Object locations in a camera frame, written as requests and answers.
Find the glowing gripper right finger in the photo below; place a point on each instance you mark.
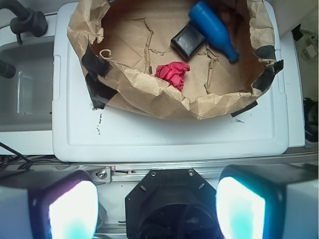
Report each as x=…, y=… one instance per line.
x=269, y=201

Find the aluminium extrusion rail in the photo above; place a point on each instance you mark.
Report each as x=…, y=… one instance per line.
x=209, y=169

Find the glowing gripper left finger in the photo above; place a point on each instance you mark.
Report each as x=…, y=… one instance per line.
x=47, y=205

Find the brown paper bag tray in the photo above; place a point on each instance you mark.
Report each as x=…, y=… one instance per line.
x=175, y=59

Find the black tape strip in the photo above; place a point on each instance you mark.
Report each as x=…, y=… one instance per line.
x=264, y=81
x=100, y=93

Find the blue plastic bottle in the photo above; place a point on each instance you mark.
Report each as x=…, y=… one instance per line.
x=211, y=27

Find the white plastic bin lid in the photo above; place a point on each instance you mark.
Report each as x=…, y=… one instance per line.
x=84, y=134

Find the grey plastic tub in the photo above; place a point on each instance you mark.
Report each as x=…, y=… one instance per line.
x=26, y=98

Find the black octagonal mount plate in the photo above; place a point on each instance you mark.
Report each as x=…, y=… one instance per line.
x=172, y=204

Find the black tape right strip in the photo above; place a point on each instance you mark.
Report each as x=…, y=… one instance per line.
x=264, y=81

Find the crumpled red paper ball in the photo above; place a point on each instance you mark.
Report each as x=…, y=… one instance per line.
x=173, y=73

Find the black tape left strip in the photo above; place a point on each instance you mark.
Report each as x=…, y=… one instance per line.
x=100, y=93

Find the black rectangular box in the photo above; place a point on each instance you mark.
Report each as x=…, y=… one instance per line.
x=187, y=41

